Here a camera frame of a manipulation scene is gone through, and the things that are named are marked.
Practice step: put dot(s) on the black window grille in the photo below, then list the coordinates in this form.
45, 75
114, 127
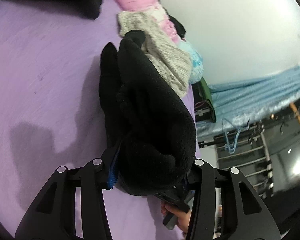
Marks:
248, 151

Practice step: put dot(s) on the person's right hand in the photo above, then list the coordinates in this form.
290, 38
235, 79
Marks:
175, 217

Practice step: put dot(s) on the light blue fluffy blanket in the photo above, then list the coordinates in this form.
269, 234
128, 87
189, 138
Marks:
196, 60

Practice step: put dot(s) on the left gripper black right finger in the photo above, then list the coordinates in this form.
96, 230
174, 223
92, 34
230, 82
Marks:
244, 214

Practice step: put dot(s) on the pink patterned quilt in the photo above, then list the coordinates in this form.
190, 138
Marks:
156, 11

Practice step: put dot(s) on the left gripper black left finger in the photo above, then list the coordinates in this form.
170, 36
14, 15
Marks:
51, 215

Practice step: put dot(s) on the light blue curtain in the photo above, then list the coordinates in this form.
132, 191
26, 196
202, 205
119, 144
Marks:
239, 104

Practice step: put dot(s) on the large black garment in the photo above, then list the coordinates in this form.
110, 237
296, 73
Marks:
145, 119

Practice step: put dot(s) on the grey knit sweater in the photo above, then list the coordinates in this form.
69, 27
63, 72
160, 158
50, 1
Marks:
173, 64

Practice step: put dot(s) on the purple fleece bed blanket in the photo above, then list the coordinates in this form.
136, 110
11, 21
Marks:
50, 113

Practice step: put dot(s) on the green cloth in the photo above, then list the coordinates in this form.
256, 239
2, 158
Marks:
203, 103

